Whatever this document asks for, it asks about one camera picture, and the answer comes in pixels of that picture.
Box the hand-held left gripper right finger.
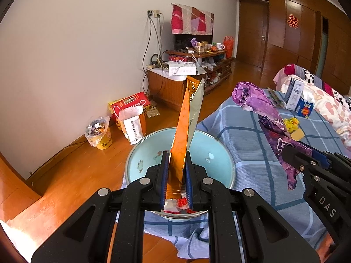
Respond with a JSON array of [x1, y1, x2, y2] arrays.
[[185, 151, 321, 263]]

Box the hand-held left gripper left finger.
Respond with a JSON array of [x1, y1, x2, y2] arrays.
[[31, 151, 170, 263]]

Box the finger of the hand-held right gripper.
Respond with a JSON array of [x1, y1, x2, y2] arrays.
[[278, 144, 323, 180], [297, 141, 351, 171]]

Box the red plastic bag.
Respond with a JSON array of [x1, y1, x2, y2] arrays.
[[175, 197, 198, 215]]

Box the clear plastic bag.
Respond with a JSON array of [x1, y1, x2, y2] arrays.
[[164, 199, 179, 212]]

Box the light blue enamel basin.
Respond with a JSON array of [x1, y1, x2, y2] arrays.
[[125, 127, 236, 220]]

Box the orange snack wrapper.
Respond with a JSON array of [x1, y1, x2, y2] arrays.
[[165, 76, 205, 202]]

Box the purple foil wrapper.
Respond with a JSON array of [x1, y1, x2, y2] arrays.
[[232, 81, 313, 191]]

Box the yellow crumpled wrapper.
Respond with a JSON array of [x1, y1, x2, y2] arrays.
[[284, 117, 299, 131]]

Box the small blue box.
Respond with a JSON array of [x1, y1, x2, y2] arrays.
[[295, 99, 315, 118]]

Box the pink heart print quilt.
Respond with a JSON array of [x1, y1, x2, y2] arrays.
[[273, 70, 351, 146]]

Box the blue plaid bedsheet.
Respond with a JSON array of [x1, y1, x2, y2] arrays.
[[125, 88, 351, 259]]

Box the white labelled packet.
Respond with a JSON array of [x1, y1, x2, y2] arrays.
[[122, 116, 144, 146]]

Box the silver strip wrapper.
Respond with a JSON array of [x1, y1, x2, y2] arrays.
[[267, 87, 286, 107]]

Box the white blue carton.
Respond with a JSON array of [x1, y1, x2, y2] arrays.
[[284, 77, 306, 110]]

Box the white face mask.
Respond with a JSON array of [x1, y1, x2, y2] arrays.
[[114, 100, 146, 121]]

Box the yellow bucket with plastic liner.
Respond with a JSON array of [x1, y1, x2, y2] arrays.
[[85, 116, 113, 150]]

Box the cow print cloth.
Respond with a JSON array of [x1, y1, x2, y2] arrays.
[[303, 70, 351, 108]]

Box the magenta pillow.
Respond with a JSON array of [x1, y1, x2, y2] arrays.
[[284, 64, 305, 76]]

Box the red cardboard box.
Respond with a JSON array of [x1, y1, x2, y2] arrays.
[[108, 92, 151, 116]]

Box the wooden television cabinet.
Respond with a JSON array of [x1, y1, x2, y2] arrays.
[[147, 49, 234, 112]]

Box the brown wooden wardrobe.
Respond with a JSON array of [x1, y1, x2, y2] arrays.
[[230, 0, 351, 88]]

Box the white appliance box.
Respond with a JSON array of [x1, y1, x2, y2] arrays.
[[168, 62, 197, 76]]

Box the pile of crumpled papers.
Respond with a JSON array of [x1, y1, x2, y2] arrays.
[[204, 60, 224, 86]]

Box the red orange carrier bag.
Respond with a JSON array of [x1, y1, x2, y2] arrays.
[[223, 36, 235, 59]]

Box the brown wooden door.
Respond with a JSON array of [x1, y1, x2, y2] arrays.
[[238, 0, 269, 68]]

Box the red paper cutout decoration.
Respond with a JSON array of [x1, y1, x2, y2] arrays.
[[287, 13, 299, 29]]

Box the black television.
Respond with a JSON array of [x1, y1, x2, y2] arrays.
[[174, 33, 213, 50]]

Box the red pink patterned cloth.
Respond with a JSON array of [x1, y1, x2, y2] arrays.
[[171, 3, 214, 36]]

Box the white power cable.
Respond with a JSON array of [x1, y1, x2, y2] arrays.
[[157, 16, 166, 69]]

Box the black power cable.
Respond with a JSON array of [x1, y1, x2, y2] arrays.
[[141, 16, 159, 94]]

